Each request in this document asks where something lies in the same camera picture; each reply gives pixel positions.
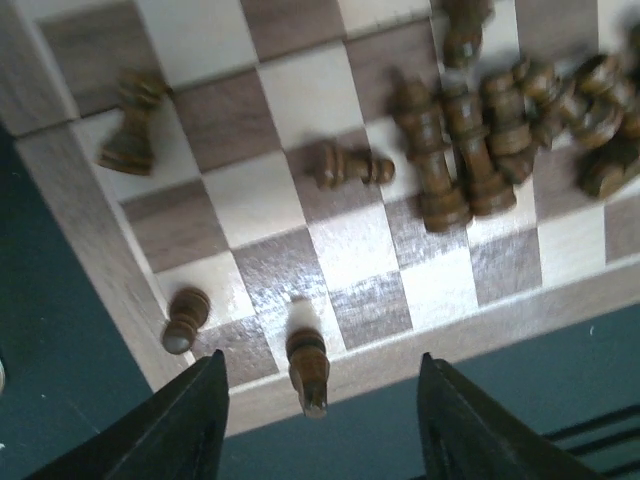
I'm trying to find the dark lying pawn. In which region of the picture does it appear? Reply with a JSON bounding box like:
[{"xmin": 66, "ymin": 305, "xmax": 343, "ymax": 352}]
[{"xmin": 303, "ymin": 142, "xmax": 396, "ymax": 190}]

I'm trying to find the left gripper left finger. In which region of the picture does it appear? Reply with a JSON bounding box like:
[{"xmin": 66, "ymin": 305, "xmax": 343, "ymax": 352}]
[{"xmin": 29, "ymin": 350, "xmax": 229, "ymax": 479}]

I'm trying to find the pile of dark chess pieces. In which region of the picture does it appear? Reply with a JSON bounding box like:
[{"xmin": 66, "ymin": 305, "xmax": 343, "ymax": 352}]
[{"xmin": 391, "ymin": 1, "xmax": 639, "ymax": 233}]

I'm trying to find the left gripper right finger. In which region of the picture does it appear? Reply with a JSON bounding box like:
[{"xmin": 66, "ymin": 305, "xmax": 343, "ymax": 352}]
[{"xmin": 417, "ymin": 353, "xmax": 600, "ymax": 479}]

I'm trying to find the dark chess bishop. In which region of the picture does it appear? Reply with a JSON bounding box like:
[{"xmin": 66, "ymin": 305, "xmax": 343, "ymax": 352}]
[{"xmin": 286, "ymin": 328, "xmax": 330, "ymax": 419}]

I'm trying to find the dark chess pawn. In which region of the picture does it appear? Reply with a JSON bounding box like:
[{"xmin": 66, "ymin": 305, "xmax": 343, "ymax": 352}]
[{"xmin": 161, "ymin": 287, "xmax": 211, "ymax": 355}]

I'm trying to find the wooden chess board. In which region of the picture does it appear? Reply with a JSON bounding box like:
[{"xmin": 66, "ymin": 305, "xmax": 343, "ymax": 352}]
[{"xmin": 1, "ymin": 1, "xmax": 639, "ymax": 434}]

